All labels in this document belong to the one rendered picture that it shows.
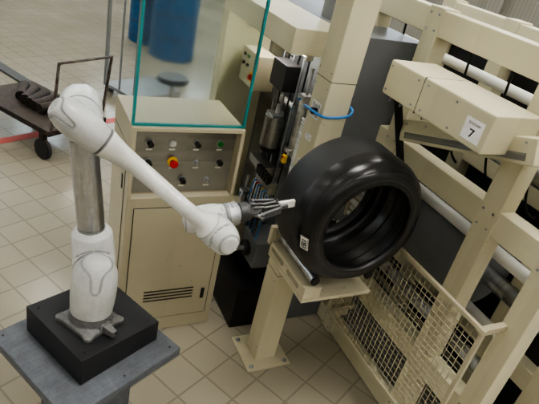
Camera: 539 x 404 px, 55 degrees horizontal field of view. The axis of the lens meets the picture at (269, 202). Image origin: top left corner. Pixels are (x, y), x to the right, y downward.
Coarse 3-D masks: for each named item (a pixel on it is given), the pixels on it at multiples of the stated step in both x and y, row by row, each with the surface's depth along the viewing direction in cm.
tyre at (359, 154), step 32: (320, 160) 204; (352, 160) 198; (384, 160) 200; (288, 192) 209; (320, 192) 195; (352, 192) 195; (384, 192) 241; (416, 192) 211; (288, 224) 209; (320, 224) 198; (352, 224) 248; (384, 224) 241; (320, 256) 207; (352, 256) 239; (384, 256) 224
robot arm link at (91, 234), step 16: (64, 96) 165; (96, 96) 170; (80, 160) 178; (96, 160) 181; (80, 176) 181; (96, 176) 183; (80, 192) 184; (96, 192) 186; (80, 208) 187; (96, 208) 189; (80, 224) 191; (96, 224) 192; (80, 240) 192; (96, 240) 193; (112, 240) 200; (80, 256) 193; (112, 256) 199
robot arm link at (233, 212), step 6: (228, 204) 191; (234, 204) 191; (228, 210) 189; (234, 210) 190; (240, 210) 192; (228, 216) 188; (234, 216) 190; (240, 216) 190; (234, 222) 191; (240, 222) 192
